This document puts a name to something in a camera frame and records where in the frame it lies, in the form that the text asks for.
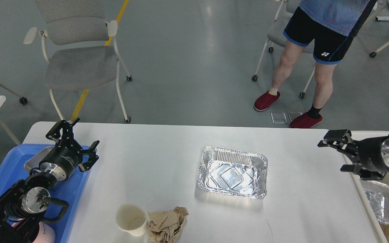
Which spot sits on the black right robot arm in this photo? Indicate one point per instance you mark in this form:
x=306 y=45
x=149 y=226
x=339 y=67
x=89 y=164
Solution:
x=369 y=157

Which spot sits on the pink ribbed mug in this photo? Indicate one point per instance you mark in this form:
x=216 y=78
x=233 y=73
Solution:
x=42 y=234

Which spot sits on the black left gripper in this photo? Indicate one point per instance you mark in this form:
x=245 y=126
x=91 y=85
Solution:
x=60 y=161

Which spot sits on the person in blue shirt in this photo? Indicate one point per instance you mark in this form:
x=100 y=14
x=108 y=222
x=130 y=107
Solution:
x=331 y=25

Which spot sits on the stainless steel rectangular tray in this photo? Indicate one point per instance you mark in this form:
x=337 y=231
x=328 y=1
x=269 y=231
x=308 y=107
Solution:
x=41 y=162

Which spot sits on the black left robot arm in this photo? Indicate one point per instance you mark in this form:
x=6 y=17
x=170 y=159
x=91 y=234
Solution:
x=43 y=184

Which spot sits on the white paper cup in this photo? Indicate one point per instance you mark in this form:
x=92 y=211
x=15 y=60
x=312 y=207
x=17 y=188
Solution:
x=132 y=219

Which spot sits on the blue plastic bin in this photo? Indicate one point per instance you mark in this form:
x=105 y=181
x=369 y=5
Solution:
x=12 y=169

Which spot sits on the foil tray in bin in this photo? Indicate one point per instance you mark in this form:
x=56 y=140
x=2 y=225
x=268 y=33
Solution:
x=378 y=195

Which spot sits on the aluminium foil tray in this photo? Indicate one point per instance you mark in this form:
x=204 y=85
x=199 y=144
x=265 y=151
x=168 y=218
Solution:
x=232 y=172

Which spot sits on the crumpled brown paper napkin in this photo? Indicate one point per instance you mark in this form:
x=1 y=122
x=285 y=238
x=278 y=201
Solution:
x=166 y=226

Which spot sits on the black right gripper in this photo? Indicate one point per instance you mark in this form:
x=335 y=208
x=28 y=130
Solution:
x=372 y=154

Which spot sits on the grey chair right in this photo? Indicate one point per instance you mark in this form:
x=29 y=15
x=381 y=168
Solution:
x=275 y=32

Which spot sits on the grey chair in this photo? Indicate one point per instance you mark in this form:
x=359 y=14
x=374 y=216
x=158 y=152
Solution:
x=72 y=69
x=275 y=32

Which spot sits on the grey chair left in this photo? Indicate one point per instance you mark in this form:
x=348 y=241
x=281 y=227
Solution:
x=72 y=69

